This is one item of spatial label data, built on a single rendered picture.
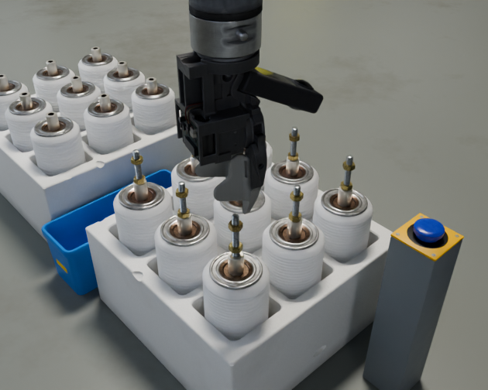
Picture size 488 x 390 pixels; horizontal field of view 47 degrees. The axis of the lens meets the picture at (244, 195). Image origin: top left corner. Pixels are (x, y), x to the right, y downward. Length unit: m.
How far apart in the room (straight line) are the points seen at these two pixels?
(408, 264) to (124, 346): 0.53
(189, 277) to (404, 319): 0.32
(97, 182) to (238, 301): 0.52
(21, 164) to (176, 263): 0.49
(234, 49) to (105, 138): 0.67
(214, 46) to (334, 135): 1.07
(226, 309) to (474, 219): 0.76
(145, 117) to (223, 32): 0.71
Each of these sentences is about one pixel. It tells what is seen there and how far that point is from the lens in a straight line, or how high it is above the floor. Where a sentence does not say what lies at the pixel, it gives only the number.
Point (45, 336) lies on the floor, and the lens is 1.11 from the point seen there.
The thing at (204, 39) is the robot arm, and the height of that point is 0.60.
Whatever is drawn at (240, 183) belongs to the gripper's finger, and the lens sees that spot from 0.68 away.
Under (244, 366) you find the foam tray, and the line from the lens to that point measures 0.82.
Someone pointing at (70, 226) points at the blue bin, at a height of 0.09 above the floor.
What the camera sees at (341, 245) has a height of 0.20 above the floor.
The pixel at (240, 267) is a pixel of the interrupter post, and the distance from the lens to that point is 0.79.
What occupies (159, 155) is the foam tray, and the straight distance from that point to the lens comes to 1.26.
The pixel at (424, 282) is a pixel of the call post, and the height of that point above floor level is 0.27.
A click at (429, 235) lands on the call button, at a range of 0.78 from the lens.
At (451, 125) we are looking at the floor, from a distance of 1.76.
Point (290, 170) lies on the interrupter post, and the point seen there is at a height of 0.26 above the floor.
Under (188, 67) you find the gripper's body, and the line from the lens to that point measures 0.60.
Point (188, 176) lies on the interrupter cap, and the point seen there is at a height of 0.25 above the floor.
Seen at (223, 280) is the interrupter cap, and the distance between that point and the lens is 0.79.
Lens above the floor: 0.81
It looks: 36 degrees down
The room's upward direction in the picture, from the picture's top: straight up
